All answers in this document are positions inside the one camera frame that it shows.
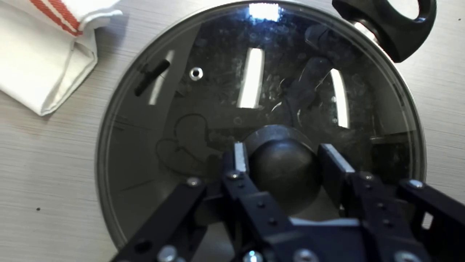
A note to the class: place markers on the white cloth with red stripes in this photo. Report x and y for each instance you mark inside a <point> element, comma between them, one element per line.
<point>43,68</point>

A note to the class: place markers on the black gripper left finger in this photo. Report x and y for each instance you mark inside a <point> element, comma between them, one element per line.
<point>251,205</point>

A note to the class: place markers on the glass lid with black knob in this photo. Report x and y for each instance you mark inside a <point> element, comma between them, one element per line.
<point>218,97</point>

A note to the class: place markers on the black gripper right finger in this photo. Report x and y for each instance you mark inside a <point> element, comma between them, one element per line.
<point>382,209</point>

